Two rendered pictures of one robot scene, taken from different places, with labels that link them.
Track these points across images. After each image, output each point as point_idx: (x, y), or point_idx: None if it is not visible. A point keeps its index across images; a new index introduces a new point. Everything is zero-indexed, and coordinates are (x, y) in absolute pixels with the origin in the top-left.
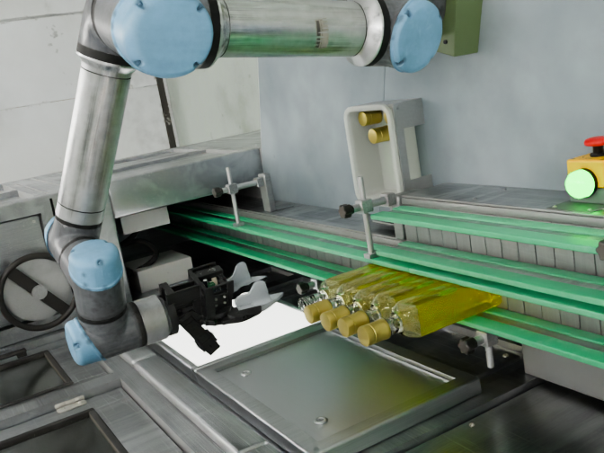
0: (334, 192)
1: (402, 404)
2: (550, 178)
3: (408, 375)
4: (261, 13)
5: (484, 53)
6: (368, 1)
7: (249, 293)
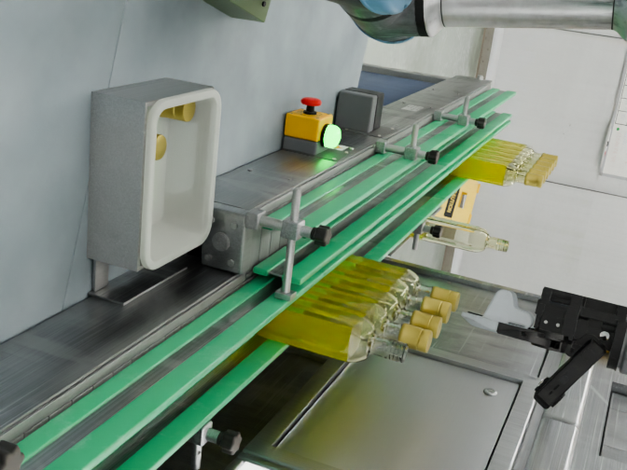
0: None
1: (433, 353)
2: (257, 147)
3: (370, 364)
4: None
5: (235, 19)
6: None
7: (519, 308)
